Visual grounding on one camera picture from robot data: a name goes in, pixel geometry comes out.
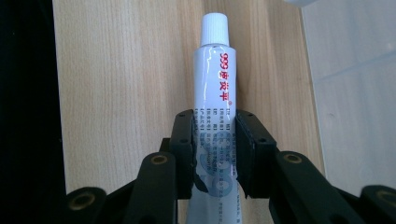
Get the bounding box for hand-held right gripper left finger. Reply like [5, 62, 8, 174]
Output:
[169, 108, 200, 200]

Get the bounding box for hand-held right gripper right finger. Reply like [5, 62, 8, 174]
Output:
[234, 108, 278, 200]

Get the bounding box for white ointment tube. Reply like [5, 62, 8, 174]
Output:
[185, 12, 241, 224]

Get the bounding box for clear plastic storage box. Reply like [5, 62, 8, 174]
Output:
[283, 0, 396, 198]

